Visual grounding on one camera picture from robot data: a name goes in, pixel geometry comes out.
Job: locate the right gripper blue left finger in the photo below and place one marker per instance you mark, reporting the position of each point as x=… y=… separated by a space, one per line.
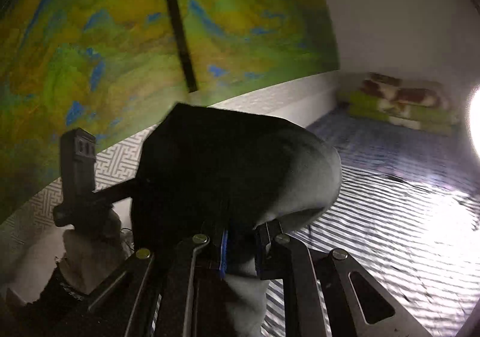
x=223 y=253

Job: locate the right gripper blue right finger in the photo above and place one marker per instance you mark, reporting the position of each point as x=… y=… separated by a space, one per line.
x=268 y=258

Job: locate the black trousers with elastic waistband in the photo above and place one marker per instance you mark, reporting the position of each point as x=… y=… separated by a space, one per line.
x=222 y=172

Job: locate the gloved hand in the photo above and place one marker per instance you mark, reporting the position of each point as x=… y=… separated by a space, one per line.
x=89 y=259

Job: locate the blue white striped quilt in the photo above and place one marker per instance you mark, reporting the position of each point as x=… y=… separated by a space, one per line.
x=408 y=212

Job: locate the green brown folded blanket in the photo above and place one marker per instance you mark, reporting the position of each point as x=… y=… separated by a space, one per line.
x=420 y=105

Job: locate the bright round lamp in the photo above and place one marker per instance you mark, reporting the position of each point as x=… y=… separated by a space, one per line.
x=472 y=119

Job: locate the green yellow wall painting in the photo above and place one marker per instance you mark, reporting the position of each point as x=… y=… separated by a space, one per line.
x=114 y=67

